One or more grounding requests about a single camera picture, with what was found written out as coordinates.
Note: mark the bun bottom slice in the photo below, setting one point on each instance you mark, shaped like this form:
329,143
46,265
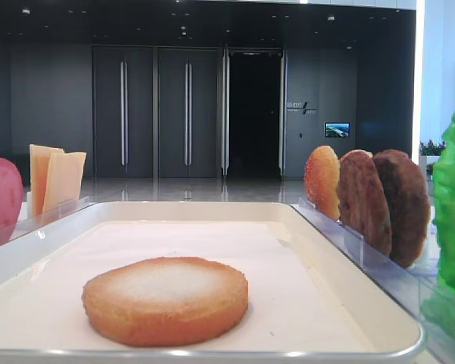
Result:
166,301

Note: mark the bun slice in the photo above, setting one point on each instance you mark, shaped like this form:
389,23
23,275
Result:
369,154
166,301
321,177

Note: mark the inner brown meat patty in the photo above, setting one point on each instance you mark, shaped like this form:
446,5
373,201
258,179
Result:
362,203

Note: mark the brown meat patty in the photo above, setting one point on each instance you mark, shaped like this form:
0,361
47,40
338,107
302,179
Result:
406,192
362,203

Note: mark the outer brown meat patty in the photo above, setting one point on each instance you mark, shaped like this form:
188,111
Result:
406,192

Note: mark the outer orange cheese slice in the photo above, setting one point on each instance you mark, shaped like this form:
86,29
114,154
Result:
39,167

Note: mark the inner red tomato slice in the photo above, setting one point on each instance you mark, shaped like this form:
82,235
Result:
11,195

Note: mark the green lettuce leaf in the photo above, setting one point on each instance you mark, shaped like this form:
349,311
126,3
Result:
453,212

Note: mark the inner far bun slice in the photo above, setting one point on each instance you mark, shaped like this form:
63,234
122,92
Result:
321,177

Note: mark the middle dark double door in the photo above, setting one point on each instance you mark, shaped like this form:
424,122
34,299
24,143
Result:
187,113

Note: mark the dark double door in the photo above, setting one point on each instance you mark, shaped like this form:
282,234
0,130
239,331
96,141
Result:
123,111
187,113

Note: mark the outer far bun slice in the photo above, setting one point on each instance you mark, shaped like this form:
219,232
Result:
369,154

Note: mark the white rectangular tray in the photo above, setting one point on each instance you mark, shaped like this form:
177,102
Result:
396,335

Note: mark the left dark double door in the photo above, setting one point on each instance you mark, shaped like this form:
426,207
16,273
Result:
123,111

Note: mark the flower planter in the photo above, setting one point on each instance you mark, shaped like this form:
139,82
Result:
429,153

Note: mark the white paper tray liner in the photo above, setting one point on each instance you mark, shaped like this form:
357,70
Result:
42,308

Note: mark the wall display screen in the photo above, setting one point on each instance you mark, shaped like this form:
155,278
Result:
337,130

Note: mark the left long clear rail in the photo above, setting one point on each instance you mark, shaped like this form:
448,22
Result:
20,228

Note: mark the long clear rail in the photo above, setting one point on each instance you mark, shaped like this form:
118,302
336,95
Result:
20,228
417,290

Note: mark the right long clear rail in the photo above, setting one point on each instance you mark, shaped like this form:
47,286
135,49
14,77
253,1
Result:
417,290

